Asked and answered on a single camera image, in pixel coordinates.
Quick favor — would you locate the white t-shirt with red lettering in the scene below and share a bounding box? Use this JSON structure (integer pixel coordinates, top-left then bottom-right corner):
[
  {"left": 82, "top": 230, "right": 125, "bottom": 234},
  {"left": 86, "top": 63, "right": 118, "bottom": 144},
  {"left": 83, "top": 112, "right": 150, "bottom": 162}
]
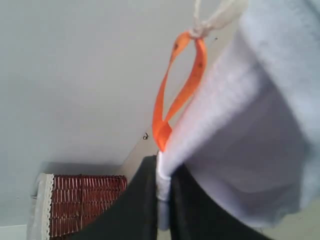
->
[{"left": 156, "top": 0, "right": 320, "bottom": 228}]

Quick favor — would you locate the white lace basket liner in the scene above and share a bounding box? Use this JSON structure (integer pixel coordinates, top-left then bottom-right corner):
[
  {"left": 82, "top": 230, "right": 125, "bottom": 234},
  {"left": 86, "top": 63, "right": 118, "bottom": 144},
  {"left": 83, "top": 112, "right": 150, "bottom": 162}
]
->
[{"left": 26, "top": 173, "right": 54, "bottom": 240}]

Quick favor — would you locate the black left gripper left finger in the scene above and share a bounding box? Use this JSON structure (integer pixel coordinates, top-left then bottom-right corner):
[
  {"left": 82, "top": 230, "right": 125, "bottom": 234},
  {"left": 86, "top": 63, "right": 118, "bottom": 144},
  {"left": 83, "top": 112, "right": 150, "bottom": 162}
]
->
[{"left": 77, "top": 155, "right": 158, "bottom": 240}]

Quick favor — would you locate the red wicker basket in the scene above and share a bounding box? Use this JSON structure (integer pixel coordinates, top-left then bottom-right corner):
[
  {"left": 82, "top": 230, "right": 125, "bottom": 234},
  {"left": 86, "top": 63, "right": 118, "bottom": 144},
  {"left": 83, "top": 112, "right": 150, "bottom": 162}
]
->
[{"left": 49, "top": 175, "right": 127, "bottom": 240}]

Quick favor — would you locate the orange neck label loop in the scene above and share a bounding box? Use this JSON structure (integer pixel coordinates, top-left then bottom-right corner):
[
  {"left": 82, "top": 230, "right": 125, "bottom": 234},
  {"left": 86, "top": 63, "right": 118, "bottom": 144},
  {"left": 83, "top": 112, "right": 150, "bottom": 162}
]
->
[{"left": 152, "top": 32, "right": 207, "bottom": 152}]

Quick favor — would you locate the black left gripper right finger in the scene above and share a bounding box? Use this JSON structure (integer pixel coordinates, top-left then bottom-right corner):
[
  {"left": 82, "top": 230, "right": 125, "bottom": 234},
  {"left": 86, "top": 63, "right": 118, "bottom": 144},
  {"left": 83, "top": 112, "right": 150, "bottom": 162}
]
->
[{"left": 169, "top": 165, "right": 269, "bottom": 240}]

